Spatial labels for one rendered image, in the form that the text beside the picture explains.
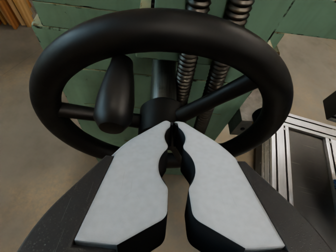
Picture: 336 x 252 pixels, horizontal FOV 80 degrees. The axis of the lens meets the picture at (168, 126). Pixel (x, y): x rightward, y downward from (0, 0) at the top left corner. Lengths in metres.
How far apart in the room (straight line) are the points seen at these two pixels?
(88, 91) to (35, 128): 0.81
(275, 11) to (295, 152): 0.95
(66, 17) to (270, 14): 0.29
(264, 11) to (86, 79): 0.36
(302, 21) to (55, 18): 0.39
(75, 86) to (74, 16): 0.18
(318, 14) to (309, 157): 0.86
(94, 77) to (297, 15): 0.38
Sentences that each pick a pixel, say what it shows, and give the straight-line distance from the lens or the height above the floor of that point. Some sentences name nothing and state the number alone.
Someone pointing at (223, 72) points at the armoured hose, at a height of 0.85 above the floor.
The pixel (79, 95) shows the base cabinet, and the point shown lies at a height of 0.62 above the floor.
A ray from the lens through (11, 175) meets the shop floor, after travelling 1.23.
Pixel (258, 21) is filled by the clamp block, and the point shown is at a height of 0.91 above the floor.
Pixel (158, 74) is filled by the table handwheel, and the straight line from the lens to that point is 0.28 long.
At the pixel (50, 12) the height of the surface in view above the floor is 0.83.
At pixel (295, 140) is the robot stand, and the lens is 1.19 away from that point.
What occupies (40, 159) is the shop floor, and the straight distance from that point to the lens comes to 1.20.
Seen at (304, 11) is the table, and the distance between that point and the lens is 0.41.
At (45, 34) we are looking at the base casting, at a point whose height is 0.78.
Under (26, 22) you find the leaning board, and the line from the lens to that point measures 1.88.
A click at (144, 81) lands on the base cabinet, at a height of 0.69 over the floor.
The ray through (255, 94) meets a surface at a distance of 0.62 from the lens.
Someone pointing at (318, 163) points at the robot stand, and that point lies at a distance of 1.21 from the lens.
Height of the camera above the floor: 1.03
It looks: 59 degrees down
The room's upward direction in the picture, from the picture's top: 15 degrees clockwise
